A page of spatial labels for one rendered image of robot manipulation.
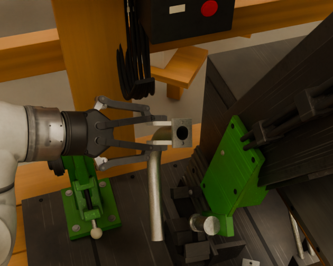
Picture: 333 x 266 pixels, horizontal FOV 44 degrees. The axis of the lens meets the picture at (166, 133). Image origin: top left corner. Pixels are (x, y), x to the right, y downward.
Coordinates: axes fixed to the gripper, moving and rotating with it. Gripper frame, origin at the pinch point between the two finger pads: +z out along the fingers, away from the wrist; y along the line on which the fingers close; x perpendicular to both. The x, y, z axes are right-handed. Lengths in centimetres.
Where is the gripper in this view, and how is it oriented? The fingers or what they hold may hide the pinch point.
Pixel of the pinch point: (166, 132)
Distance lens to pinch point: 78.3
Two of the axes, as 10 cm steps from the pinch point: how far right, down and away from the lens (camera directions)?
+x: -4.9, 0.0, 8.7
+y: 0.0, -10.0, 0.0
